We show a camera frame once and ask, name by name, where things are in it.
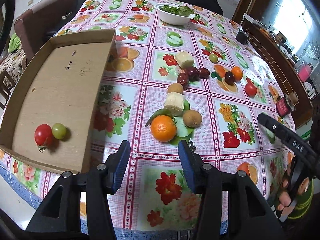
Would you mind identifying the maroon armchair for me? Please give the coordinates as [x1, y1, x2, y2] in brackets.
[14, 0, 75, 61]

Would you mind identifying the large orange with leaf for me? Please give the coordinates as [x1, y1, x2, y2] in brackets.
[145, 108, 177, 142]

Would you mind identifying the brown kiwi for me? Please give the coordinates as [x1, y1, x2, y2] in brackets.
[182, 109, 202, 128]
[167, 83, 184, 94]

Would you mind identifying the right hand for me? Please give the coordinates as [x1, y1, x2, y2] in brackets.
[276, 178, 310, 211]

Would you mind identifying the small black box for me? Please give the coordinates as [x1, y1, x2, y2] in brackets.
[235, 29, 249, 44]

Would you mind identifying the dark plum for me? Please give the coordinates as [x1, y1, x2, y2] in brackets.
[225, 71, 235, 86]

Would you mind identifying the floral fruit tablecloth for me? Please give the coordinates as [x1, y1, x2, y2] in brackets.
[1, 0, 293, 239]

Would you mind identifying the green grape in box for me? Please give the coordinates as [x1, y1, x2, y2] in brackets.
[52, 123, 67, 140]

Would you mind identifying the red jar with lid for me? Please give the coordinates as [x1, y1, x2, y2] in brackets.
[276, 91, 299, 118]

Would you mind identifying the green cushion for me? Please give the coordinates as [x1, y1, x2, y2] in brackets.
[8, 33, 21, 53]

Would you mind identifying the small orange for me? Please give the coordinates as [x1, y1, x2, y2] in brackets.
[231, 66, 243, 81]

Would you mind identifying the green grape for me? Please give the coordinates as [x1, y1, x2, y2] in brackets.
[209, 53, 219, 63]
[52, 123, 67, 140]

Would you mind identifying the wooden sideboard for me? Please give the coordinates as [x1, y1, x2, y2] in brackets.
[232, 0, 319, 128]

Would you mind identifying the shallow cardboard box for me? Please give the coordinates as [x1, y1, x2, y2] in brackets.
[1, 29, 115, 174]

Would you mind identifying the white bowl of greens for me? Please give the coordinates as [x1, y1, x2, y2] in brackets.
[156, 3, 195, 26]

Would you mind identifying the red tomato with stem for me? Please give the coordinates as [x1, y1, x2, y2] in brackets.
[34, 124, 53, 152]

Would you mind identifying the patterned seat cover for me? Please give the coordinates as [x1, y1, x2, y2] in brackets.
[1, 48, 27, 82]

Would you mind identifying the small wooden stool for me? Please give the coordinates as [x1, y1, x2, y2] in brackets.
[0, 69, 16, 109]

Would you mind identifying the pink container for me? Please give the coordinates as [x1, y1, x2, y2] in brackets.
[298, 63, 312, 82]

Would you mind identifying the white cube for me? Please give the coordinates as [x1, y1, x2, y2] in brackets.
[175, 51, 194, 69]
[164, 92, 185, 116]

